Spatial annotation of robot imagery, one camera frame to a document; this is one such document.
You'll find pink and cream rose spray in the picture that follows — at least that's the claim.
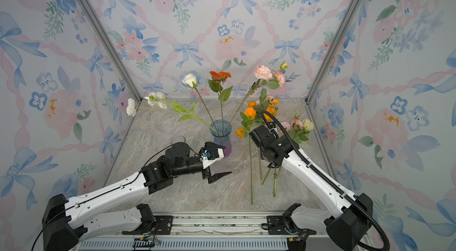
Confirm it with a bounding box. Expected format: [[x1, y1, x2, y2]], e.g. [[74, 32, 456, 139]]
[[262, 114, 314, 198]]

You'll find black corrugated cable conduit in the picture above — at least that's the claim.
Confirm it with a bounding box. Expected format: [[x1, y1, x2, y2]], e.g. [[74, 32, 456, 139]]
[[259, 110, 391, 251]]

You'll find blue purple glass vase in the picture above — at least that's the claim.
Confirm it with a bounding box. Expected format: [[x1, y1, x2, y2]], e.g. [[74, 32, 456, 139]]
[[210, 119, 232, 157]]

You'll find aluminium corner post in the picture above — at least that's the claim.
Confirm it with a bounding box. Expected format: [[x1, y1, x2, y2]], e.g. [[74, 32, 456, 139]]
[[305, 0, 362, 105], [77, 0, 141, 102]]

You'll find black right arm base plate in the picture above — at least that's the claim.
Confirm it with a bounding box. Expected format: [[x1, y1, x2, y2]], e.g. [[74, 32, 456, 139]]
[[266, 215, 297, 235]]

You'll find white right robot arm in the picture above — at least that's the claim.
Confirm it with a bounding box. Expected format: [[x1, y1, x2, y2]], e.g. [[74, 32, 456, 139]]
[[249, 125, 373, 251]]

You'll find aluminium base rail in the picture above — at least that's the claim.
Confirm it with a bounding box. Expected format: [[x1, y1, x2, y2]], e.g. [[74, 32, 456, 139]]
[[74, 212, 339, 251]]

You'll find orange-red gerbera flower stem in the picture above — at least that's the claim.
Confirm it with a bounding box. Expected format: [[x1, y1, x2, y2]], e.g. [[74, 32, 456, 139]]
[[208, 71, 233, 120]]

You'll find pink carnation flower spray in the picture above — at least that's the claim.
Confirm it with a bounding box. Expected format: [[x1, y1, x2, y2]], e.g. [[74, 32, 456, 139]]
[[230, 62, 289, 122]]

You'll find white rose flower stem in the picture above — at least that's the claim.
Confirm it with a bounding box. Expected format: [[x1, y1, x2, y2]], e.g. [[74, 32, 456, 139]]
[[182, 73, 214, 122]]

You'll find aluminium corner post left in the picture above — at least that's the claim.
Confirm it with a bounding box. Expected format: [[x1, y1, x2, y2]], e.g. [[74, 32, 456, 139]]
[[77, 0, 141, 102]]

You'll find orange ranunculus flower spray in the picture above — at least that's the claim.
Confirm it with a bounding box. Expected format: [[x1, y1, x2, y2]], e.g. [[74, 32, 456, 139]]
[[236, 95, 280, 205]]

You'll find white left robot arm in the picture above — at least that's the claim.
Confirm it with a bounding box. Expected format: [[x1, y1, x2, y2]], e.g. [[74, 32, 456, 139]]
[[37, 142, 227, 251]]

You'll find aluminium corner post right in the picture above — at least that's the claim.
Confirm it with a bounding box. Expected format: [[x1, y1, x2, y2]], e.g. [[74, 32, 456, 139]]
[[305, 0, 362, 105]]

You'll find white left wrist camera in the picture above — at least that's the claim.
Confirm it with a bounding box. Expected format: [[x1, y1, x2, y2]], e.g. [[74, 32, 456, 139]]
[[200, 148, 224, 169]]

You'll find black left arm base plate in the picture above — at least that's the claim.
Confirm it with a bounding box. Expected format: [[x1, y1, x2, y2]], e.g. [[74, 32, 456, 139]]
[[134, 215, 174, 235]]

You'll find white lisianthus flower stem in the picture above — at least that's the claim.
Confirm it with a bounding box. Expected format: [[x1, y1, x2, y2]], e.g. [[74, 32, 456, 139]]
[[144, 92, 217, 133]]

